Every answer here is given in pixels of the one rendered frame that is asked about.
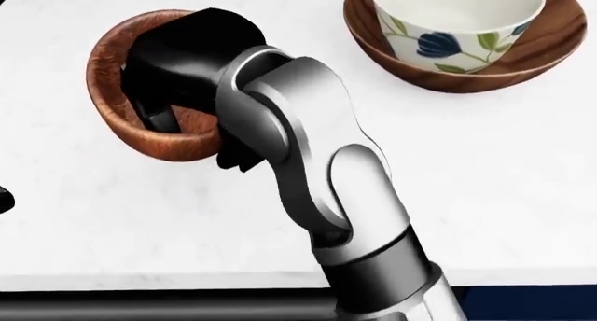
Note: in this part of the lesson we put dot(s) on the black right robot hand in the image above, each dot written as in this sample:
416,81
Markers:
186,65

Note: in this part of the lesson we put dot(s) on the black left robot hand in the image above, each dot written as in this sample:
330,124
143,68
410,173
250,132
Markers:
5,200

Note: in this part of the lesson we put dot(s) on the small reddish wooden bowl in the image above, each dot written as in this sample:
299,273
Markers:
106,72

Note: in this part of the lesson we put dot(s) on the white floral ceramic cup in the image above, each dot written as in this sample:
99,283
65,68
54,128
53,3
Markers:
448,9

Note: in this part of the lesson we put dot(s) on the large dark wooden bowl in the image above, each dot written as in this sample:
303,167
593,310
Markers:
466,83

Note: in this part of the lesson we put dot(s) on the dark blue cabinet front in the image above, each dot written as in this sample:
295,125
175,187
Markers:
527,305

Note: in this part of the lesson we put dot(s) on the dark counter front rail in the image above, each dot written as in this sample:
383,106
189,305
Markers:
140,307

